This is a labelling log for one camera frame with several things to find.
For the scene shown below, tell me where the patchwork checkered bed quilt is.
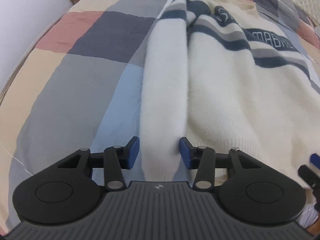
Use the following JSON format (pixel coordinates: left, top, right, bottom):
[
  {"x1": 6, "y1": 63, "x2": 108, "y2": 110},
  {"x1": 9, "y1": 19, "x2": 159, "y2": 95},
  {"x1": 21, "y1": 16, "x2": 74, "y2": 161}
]
[{"x1": 1, "y1": 0, "x2": 319, "y2": 239}]

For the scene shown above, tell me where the cream sweater with navy stripes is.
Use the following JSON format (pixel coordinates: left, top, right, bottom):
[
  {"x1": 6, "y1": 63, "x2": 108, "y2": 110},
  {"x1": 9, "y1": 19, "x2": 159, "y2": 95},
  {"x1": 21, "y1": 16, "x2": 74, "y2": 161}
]
[{"x1": 139, "y1": 0, "x2": 319, "y2": 183}]

